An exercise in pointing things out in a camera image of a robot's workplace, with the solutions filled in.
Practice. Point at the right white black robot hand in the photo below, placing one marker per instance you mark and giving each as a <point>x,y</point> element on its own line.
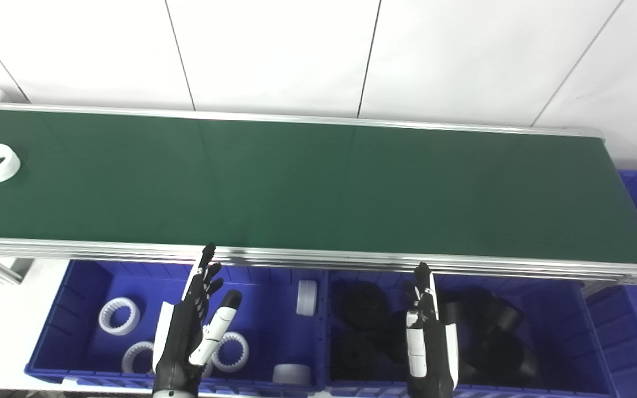
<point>432,354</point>

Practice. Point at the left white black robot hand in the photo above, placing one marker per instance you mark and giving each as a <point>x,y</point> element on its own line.
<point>177,337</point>

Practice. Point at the black gear part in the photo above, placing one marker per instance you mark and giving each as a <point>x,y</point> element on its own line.
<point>500,359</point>
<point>356,355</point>
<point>487,314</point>
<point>361,301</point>

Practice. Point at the blue bin with white parts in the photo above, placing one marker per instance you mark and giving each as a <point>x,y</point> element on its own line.
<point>269,331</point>

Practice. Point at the green conveyor belt aluminium frame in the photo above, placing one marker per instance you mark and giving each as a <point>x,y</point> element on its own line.
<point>307,182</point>

